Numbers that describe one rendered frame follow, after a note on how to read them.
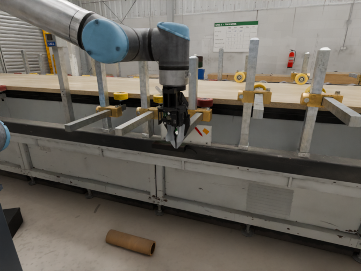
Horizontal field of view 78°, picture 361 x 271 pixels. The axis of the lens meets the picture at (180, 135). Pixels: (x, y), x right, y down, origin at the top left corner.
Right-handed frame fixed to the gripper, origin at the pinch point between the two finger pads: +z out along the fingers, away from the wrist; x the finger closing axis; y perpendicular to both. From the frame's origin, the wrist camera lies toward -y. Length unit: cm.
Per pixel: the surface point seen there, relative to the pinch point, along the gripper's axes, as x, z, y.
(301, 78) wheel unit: 55, -12, -122
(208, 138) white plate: 4.6, 9.1, -31.6
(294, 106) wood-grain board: 42, -6, -48
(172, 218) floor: -24, 83, -56
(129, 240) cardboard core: -38, 75, -21
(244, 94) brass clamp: 19.1, -12.7, -31.6
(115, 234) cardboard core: -48, 75, -22
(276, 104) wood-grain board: 34, -6, -48
